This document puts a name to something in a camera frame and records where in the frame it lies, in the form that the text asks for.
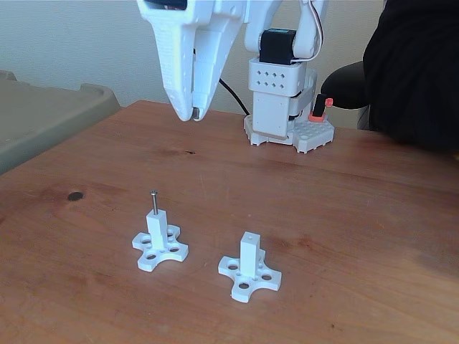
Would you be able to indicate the white cross-base post stand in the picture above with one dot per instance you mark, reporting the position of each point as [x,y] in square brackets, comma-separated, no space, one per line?
[157,243]
[250,265]

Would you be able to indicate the tan plastic bin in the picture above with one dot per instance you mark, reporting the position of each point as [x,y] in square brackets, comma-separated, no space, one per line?
[43,114]

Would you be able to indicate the silver metal screw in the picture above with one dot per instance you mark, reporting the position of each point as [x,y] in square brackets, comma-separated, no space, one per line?
[154,202]

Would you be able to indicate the person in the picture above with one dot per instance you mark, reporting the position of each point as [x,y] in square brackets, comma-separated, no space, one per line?
[416,71]

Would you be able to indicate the orange and black clamp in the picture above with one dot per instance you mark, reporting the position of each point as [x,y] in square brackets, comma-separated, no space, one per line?
[318,111]

